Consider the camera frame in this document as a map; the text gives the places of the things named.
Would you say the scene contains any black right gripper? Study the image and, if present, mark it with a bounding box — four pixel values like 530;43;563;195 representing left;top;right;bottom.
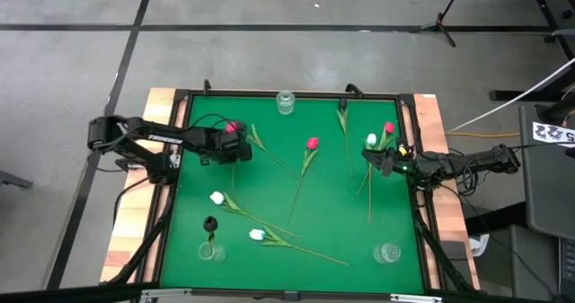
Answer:
361;142;415;179

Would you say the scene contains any pink artificial tulip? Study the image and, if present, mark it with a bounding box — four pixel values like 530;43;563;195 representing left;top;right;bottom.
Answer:
287;136;320;226
357;121;396;196
226;121;239;194

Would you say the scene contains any white artificial tulip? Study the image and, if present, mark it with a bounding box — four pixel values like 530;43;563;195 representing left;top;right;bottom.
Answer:
248;227;350;267
209;191;301;239
364;132;379;226

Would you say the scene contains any clear glass vase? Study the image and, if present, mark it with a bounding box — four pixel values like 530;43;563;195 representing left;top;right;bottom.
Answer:
197;241;227;263
372;242;403;265
275;90;296;116

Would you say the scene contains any white plastic container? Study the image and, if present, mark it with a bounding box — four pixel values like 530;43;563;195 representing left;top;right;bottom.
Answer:
469;234;491;258

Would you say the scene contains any green felt mat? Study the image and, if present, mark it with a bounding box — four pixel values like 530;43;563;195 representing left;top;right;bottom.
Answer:
159;94;427;295

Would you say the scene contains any black desk foot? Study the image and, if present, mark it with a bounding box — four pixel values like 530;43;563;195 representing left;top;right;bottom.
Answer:
489;90;575;102

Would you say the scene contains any black tripod stand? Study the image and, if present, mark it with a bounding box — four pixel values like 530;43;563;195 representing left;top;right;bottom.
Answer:
409;0;468;49

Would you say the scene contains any dark grey desk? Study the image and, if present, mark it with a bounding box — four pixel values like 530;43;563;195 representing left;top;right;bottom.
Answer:
518;102;575;241

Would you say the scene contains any white printed number tag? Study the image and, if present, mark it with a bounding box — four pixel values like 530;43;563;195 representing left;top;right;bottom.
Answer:
532;121;575;149

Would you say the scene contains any black keyboard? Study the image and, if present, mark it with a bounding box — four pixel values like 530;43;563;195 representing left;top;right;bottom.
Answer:
559;238;575;298

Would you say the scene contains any dark grey stand foot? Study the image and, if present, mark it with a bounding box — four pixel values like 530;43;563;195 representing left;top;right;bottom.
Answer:
0;170;35;191

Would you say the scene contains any black metal table frame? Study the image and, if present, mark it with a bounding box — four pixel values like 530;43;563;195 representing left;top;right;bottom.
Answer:
101;86;482;303

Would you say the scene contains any yellow floor cable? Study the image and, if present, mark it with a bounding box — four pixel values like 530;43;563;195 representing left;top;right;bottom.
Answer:
447;131;521;139

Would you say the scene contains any silver metal bracket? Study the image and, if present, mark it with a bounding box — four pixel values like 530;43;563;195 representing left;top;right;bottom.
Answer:
139;288;192;303
390;293;444;303

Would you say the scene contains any white cable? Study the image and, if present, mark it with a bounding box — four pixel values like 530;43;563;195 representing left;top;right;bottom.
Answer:
447;59;575;136

